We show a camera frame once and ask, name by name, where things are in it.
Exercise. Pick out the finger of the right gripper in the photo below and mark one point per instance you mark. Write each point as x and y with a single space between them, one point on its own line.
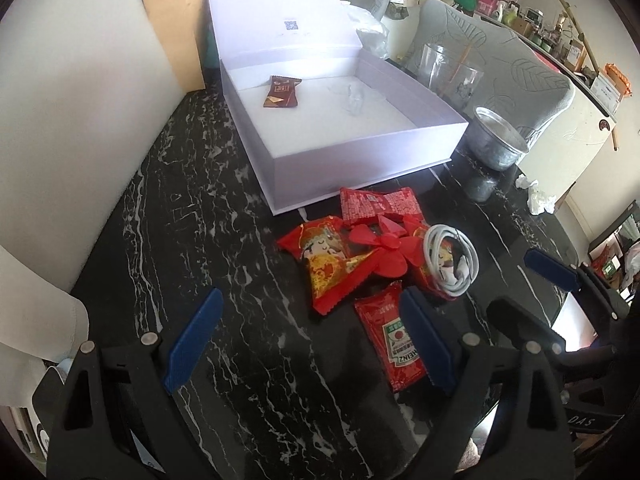
520 326
552 270

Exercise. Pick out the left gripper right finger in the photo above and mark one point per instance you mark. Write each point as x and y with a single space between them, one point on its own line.
529 438

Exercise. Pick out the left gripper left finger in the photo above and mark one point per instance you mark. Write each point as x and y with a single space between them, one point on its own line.
114 416

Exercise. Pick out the red cartoon snack bag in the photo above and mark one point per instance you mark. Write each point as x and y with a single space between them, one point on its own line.
435 274
334 270

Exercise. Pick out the red ketchup sachet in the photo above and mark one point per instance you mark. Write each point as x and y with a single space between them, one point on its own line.
380 317

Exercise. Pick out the red plastic propeller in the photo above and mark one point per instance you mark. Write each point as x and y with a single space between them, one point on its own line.
397 243

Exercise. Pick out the red text snack packet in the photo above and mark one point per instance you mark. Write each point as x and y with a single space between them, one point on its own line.
364 207

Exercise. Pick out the clear acrylic stand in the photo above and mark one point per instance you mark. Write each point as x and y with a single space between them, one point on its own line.
353 96

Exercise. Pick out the brown chocolate packet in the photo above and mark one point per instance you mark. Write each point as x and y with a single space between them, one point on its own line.
282 92

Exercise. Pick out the crumpled white tissue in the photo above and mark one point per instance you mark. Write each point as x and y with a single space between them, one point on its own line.
538 202

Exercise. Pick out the white paper roll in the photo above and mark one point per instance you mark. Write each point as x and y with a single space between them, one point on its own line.
38 318

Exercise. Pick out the metal bowl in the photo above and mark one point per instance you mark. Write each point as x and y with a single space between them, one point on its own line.
493 141

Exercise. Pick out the grey leaf chair near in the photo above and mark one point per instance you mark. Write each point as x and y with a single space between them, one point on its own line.
516 84

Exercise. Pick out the clear glass measuring jug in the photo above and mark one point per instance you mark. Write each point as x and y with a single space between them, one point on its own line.
448 75

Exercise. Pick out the lilac gift box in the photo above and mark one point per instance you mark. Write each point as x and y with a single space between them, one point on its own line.
307 153

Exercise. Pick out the white plastic bag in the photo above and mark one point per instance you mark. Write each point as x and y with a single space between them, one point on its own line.
372 33

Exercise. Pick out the brown paper envelope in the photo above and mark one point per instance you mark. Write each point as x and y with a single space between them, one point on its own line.
180 27

